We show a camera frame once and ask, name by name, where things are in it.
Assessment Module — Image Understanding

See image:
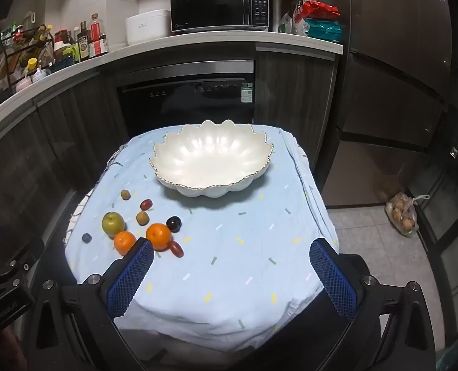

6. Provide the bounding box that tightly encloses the plastic bag of potatoes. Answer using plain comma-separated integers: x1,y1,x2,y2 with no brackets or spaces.
384,192,430,238

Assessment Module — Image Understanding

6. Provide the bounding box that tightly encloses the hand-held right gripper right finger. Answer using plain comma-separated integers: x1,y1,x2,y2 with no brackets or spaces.
309,237,437,371

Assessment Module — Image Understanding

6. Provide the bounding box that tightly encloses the red liquid bottle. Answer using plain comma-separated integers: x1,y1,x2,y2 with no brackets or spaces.
90,13,109,57

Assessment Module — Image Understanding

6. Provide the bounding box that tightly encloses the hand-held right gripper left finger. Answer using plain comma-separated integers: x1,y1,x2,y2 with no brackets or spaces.
30,237,155,371

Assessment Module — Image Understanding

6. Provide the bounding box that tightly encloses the yellow cap bottle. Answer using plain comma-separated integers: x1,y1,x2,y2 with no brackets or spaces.
23,58,39,83

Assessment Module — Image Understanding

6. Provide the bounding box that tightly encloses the white rice cooker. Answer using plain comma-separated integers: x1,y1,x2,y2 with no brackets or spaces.
126,9,171,46

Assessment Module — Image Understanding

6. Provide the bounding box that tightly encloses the dark sauce bottle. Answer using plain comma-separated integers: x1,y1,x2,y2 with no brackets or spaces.
77,21,91,62

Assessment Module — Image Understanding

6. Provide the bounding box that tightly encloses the green packet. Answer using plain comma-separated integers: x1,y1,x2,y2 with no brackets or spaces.
54,42,79,63

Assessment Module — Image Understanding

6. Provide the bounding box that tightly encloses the green apple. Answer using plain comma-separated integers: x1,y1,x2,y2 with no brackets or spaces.
101,212,125,238

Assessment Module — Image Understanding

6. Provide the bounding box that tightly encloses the black built-in dishwasher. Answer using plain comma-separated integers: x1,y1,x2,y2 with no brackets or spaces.
115,61,256,140

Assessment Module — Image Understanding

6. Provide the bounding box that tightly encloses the dark refrigerator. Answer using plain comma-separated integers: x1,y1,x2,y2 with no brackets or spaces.
322,0,458,318

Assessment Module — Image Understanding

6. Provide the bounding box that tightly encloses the dark wood cabinet door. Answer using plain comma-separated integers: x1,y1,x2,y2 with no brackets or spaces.
254,42,338,171

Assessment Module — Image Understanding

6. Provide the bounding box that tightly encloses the white scalloped bowl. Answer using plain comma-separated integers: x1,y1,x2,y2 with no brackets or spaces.
149,120,275,198

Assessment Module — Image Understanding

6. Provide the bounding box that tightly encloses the dark wood corner cabinet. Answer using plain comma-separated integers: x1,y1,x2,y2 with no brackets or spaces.
0,70,130,279

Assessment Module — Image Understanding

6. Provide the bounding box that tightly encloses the light blue patterned tablecloth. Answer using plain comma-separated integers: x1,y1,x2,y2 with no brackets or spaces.
64,124,340,352

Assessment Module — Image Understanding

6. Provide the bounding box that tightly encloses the black wire rack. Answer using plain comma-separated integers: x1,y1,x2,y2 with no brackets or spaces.
0,26,56,94

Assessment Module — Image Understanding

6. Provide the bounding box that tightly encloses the white plastic bag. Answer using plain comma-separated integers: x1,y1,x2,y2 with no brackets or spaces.
278,11,307,35

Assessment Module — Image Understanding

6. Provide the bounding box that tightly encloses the black microwave oven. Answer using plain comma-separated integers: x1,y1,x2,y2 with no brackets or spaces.
170,0,270,35

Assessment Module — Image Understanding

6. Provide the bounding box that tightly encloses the steel cylinder container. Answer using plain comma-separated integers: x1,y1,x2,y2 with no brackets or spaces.
271,0,284,32

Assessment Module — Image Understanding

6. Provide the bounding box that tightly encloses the orange mandarin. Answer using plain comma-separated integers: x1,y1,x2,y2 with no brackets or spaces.
146,223,172,251
113,231,137,256

